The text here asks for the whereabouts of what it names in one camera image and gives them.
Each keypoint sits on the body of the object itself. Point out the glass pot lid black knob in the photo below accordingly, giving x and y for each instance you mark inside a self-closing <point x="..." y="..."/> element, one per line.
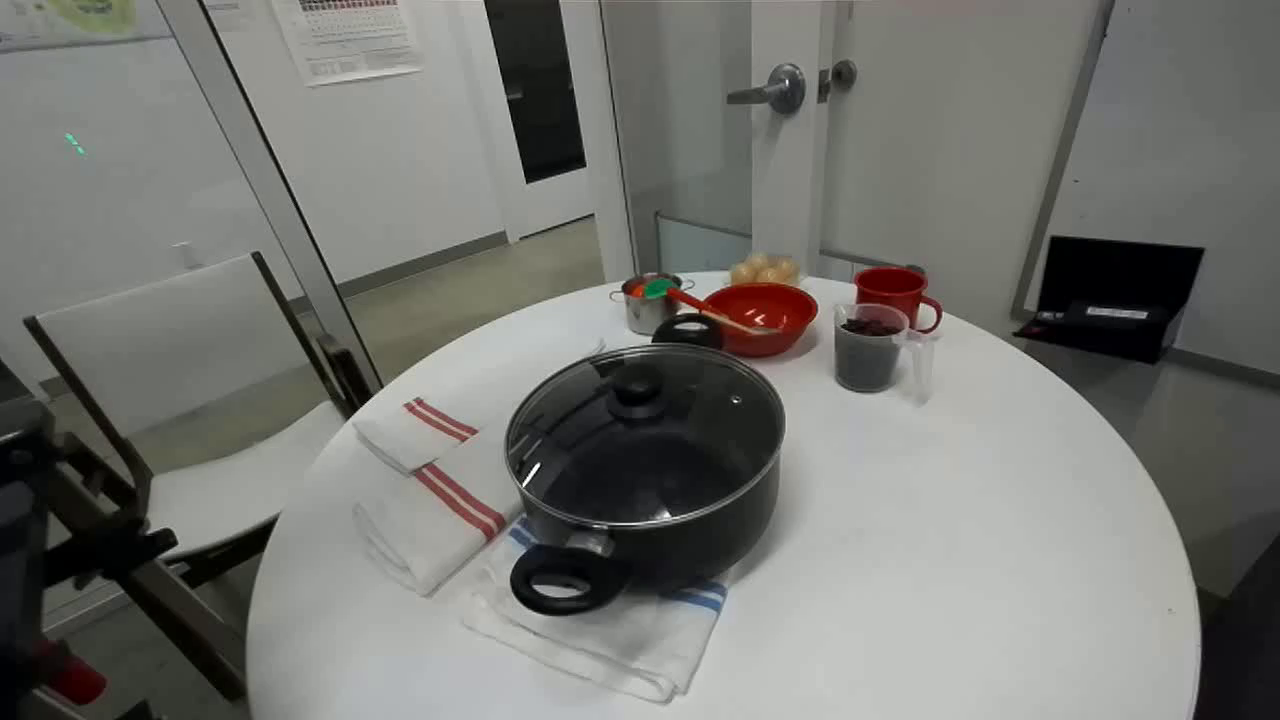
<point x="637" y="396"/>

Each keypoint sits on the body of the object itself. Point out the black cooking pot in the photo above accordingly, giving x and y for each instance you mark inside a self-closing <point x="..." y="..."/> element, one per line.
<point x="702" y="534"/>

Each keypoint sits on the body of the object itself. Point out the metal cup colourful contents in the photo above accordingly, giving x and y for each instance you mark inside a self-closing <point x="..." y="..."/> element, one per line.
<point x="651" y="300"/>

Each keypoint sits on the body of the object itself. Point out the red plastic bowl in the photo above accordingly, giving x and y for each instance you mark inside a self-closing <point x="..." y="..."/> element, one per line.
<point x="762" y="321"/>

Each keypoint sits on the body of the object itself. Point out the pale bread rolls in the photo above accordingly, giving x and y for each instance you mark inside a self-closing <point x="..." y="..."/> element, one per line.
<point x="765" y="268"/>

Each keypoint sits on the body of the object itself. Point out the clear measuring cup dark contents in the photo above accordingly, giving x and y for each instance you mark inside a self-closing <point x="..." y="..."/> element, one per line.
<point x="871" y="352"/>

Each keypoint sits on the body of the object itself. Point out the white towel red stripes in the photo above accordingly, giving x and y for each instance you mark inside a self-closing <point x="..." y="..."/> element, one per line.
<point x="425" y="523"/>
<point x="404" y="432"/>

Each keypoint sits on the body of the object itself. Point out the red mug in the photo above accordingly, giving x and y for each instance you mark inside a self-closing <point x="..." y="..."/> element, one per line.
<point x="890" y="288"/>

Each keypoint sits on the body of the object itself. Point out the white towel blue stripes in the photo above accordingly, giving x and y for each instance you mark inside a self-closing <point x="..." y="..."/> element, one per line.
<point x="626" y="638"/>

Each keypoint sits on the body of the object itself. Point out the white door dark window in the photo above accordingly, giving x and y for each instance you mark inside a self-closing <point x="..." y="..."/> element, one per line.
<point x="543" y="93"/>

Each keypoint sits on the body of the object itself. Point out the silver door lock knob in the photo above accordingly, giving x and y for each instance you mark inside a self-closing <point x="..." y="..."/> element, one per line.
<point x="839" y="79"/>

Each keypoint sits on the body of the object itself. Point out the frosted glass door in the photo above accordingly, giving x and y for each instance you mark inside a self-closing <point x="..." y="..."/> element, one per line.
<point x="934" y="144"/>

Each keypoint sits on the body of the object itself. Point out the black robot stand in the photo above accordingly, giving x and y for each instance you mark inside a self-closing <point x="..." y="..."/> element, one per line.
<point x="42" y="534"/>

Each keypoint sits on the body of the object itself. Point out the white wall poster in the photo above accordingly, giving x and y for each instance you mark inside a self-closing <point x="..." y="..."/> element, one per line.
<point x="350" y="36"/>

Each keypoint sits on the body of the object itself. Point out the white chair black frame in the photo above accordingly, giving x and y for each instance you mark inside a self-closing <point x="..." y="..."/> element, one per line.
<point x="174" y="352"/>

